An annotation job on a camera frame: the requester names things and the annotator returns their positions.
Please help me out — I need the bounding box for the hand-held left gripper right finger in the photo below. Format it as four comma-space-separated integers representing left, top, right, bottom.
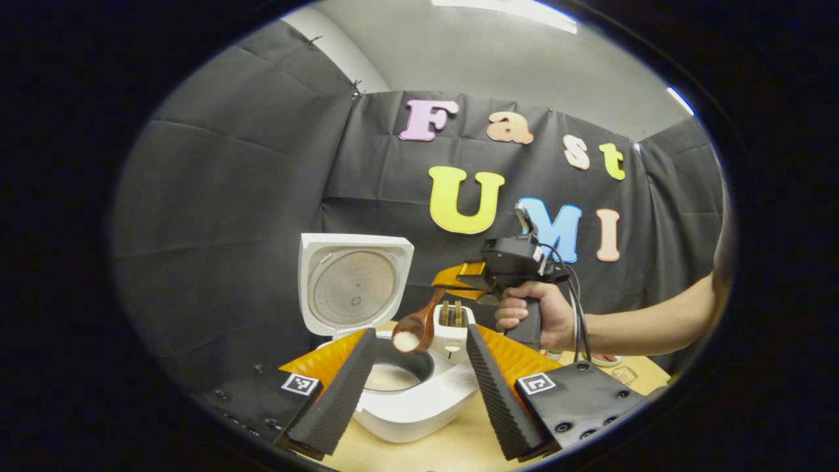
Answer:
465, 323, 669, 462

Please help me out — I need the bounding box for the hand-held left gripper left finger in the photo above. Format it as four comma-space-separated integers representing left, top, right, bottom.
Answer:
190, 328, 379, 461

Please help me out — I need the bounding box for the brown wooden spoon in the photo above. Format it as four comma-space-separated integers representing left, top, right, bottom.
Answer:
391, 286, 448, 356

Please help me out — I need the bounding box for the white rice cooker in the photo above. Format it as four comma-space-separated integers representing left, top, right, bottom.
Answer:
298, 233, 482, 444

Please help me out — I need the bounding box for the white toaster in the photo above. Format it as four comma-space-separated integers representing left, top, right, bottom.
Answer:
431, 302, 477, 364

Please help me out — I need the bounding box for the black backdrop cloth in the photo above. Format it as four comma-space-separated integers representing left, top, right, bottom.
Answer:
111, 18, 728, 394

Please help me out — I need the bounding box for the black cable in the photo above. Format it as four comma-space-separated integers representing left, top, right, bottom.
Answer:
539, 243, 593, 363

